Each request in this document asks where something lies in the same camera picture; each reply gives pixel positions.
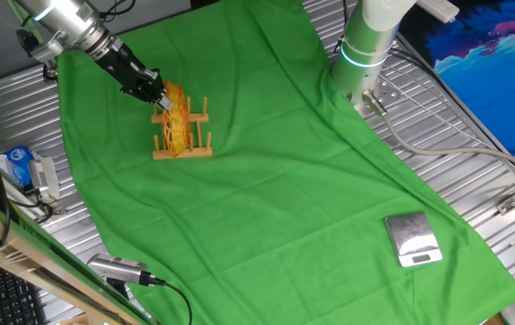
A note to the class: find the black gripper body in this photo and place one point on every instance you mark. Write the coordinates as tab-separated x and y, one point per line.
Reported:
119	63

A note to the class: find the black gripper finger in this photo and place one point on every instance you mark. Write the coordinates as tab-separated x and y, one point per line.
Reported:
156	81
144	95

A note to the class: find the orange yellow woven basket dish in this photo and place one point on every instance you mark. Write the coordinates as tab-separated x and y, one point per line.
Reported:
176	126

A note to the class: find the wooden dish rack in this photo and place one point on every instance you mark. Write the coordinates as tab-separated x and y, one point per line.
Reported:
201	153

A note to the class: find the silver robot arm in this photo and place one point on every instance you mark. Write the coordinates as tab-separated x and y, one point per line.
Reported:
366	40

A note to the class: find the black pole clamp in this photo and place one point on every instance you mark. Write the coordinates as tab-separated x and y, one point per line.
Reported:
49	73

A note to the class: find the green metal pole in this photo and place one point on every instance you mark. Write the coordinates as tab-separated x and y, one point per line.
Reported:
15	9

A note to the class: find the blue white tissue pack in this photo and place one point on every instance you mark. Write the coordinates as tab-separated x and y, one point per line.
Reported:
19	164

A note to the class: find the green cloth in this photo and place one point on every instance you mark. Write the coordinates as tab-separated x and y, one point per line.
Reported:
262	203

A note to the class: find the black keyboard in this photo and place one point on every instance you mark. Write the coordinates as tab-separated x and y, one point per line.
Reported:
0	298

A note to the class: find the white power strip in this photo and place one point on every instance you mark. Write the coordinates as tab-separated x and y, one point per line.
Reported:
440	10

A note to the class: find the silver digital kitchen scale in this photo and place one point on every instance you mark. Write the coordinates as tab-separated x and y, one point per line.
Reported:
411	234

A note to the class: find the blue patterned mat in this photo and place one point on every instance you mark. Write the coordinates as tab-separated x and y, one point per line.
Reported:
488	90

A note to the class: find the silver bracket with black plug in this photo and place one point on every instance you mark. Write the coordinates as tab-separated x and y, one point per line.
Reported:
47	49

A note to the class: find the silver depth camera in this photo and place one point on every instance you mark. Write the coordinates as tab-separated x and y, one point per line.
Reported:
43	176
117	268

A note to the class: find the aluminium camera bracket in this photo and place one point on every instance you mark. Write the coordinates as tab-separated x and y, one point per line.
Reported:
56	208

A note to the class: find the wooden frame beam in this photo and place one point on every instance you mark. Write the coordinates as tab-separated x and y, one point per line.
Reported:
22	257

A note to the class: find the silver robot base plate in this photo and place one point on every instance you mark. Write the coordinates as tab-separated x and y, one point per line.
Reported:
388	92

